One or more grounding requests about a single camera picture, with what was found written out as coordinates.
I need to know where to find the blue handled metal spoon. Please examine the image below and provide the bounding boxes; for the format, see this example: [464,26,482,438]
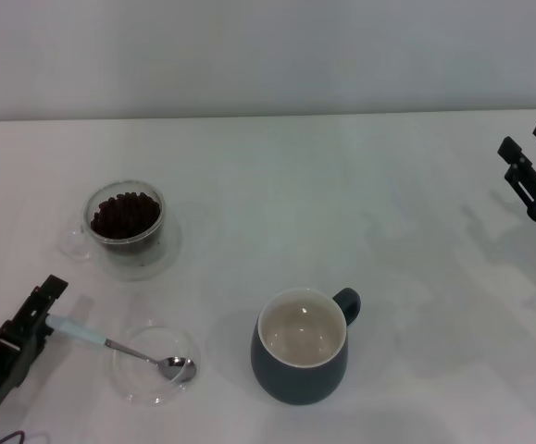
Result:
[46,315,198,385]

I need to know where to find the dark grey ceramic mug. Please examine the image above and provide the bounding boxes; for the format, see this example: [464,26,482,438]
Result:
[250,287,362,407]

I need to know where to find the clear glass cup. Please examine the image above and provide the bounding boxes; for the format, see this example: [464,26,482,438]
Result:
[58,180,166,267]

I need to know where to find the coffee beans pile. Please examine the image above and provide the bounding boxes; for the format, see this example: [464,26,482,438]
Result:
[89,191,162,242]

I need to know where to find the small clear glass dish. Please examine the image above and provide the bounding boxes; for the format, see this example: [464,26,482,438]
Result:
[109,323,203,408]

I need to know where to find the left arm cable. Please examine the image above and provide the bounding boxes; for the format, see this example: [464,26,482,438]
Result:
[0,429,49,444]

